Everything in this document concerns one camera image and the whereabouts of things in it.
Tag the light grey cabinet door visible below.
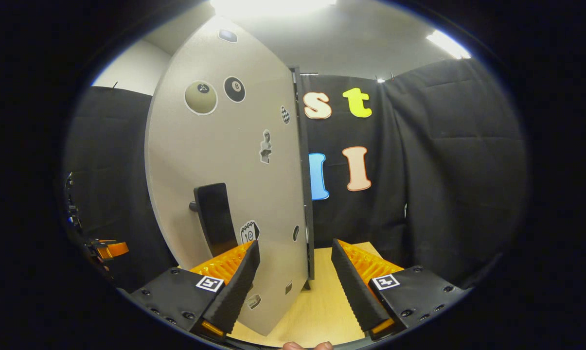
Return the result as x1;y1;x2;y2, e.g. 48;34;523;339
144;15;309;337

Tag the black cabinet door handle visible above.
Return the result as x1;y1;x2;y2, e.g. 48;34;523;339
189;182;239;258

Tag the black backdrop cloth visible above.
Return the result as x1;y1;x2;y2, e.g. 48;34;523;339
63;58;530;293

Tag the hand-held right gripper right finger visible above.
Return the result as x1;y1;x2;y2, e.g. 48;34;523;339
330;238;472;341

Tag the ceiling light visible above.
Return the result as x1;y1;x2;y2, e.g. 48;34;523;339
210;0;337;18
425;30;472;60

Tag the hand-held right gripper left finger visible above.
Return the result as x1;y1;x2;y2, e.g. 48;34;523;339
129;239;262;341

